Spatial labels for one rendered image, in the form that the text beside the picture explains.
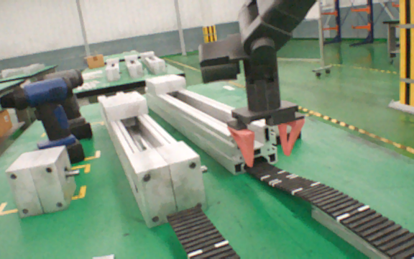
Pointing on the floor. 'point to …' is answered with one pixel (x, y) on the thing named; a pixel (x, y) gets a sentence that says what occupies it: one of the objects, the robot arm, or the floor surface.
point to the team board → (319, 38)
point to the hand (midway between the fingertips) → (268, 156)
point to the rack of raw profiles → (353, 24)
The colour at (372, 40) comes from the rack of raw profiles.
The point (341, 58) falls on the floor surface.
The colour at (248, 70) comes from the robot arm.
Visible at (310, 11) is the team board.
